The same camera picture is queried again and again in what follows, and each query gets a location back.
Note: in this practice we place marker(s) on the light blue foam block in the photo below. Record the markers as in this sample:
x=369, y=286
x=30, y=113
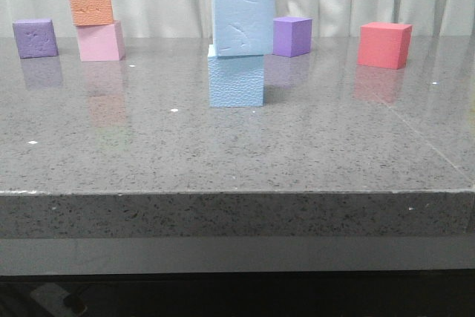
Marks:
x=235, y=81
x=242, y=27

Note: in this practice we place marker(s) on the purple foam block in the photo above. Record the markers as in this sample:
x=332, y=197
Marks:
x=292, y=36

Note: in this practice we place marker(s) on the pink foam block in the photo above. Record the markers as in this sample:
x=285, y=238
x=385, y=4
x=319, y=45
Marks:
x=101, y=42

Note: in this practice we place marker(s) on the red foam block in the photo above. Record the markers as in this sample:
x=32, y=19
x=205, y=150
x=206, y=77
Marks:
x=384, y=45

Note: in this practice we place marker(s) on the orange foam block stacked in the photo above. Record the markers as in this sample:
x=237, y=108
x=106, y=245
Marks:
x=91, y=12

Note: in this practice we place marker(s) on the purple foam block dented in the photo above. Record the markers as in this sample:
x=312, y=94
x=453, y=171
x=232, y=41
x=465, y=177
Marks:
x=35, y=38

